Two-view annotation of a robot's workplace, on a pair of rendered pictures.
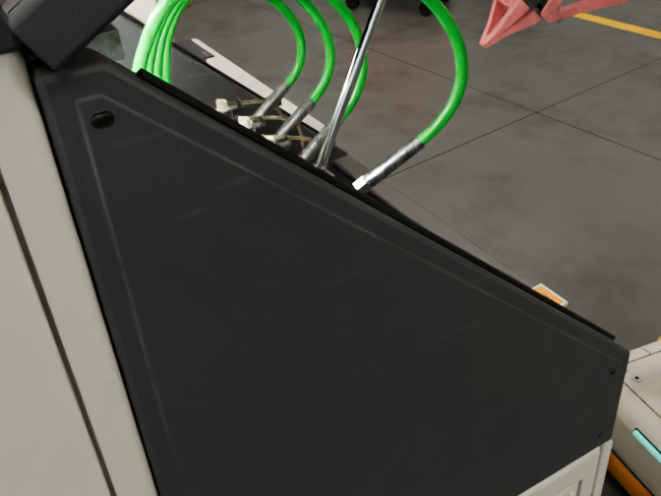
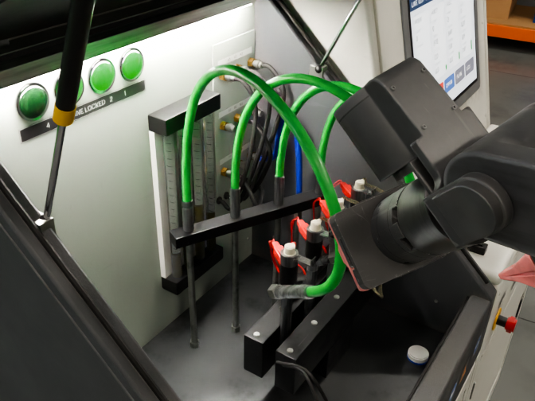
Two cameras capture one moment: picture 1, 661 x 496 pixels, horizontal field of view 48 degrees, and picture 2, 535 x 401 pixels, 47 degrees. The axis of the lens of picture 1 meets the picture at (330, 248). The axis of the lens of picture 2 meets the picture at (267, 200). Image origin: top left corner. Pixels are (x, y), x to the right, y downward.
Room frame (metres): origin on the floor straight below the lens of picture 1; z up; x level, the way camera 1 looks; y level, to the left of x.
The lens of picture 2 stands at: (0.44, -0.61, 1.69)
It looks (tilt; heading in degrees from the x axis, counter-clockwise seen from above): 31 degrees down; 61
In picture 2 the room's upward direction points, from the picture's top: 2 degrees clockwise
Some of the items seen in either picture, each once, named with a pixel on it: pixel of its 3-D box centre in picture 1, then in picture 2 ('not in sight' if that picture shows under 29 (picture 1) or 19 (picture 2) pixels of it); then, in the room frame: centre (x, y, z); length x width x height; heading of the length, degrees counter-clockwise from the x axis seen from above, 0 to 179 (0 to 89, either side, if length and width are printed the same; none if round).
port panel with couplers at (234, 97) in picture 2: not in sight; (240, 117); (0.93, 0.38, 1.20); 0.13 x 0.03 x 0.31; 28
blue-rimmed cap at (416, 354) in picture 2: not in sight; (418, 354); (1.11, -0.01, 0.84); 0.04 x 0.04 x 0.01
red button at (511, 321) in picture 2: not in sight; (505, 322); (1.37, 0.00, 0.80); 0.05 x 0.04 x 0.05; 28
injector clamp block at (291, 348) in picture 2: not in sight; (318, 321); (0.95, 0.09, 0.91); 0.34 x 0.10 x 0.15; 28
